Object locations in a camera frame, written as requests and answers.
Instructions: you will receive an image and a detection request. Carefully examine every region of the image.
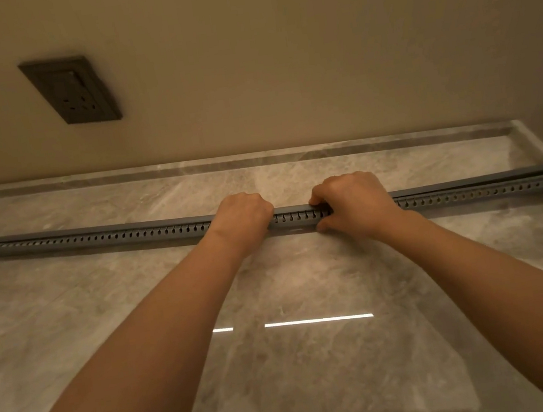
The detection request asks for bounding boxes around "person's right hand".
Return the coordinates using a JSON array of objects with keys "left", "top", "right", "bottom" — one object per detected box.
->
[{"left": 305, "top": 166, "right": 408, "bottom": 249}]

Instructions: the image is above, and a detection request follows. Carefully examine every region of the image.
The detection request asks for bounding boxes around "grey cable duct cover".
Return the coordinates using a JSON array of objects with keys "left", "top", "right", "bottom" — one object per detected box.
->
[{"left": 270, "top": 161, "right": 543, "bottom": 217}]

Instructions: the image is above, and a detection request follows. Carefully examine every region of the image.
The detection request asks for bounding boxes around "person's left hand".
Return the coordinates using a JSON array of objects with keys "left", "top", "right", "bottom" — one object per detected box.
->
[{"left": 206, "top": 188, "right": 280, "bottom": 260}]

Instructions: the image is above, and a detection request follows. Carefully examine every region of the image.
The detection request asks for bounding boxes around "dark wall socket plate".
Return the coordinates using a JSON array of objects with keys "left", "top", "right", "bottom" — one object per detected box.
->
[{"left": 17, "top": 50, "right": 123, "bottom": 133}]

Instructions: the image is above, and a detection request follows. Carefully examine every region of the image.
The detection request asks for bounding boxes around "person's left forearm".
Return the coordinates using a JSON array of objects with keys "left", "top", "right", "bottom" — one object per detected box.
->
[{"left": 0, "top": 226, "right": 279, "bottom": 412}]

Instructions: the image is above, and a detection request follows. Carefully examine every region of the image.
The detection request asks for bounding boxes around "grey slotted cable duct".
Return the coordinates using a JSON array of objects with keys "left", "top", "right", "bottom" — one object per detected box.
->
[{"left": 0, "top": 164, "right": 543, "bottom": 274}]

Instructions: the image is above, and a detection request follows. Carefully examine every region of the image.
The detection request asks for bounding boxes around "person's right forearm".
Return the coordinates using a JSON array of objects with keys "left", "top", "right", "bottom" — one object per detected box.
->
[{"left": 368, "top": 193, "right": 543, "bottom": 412}]

